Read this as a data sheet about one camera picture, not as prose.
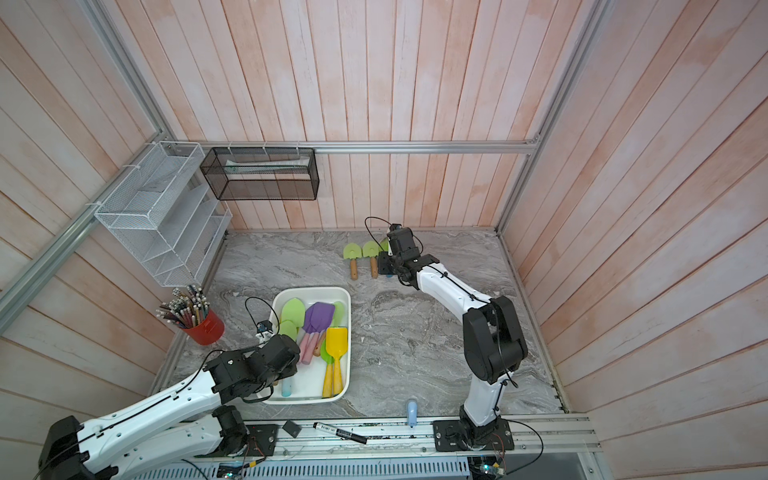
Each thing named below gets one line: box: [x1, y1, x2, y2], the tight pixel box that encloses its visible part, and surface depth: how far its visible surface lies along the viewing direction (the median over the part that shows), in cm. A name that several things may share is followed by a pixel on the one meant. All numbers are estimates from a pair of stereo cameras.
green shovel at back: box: [331, 301, 344, 328], surface depth 95 cm
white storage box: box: [264, 286, 352, 405], surface depth 85 cm
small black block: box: [282, 420, 302, 439], surface depth 77 cm
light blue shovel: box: [282, 377, 292, 398], surface depth 78 cm
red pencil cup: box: [156, 285, 225, 345], surface depth 81 cm
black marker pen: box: [313, 422, 368, 445], surface depth 76 cm
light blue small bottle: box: [407, 401, 417, 429], surface depth 78 cm
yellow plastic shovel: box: [326, 327, 348, 396], surface depth 88 cm
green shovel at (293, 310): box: [280, 297, 305, 331], surface depth 95 cm
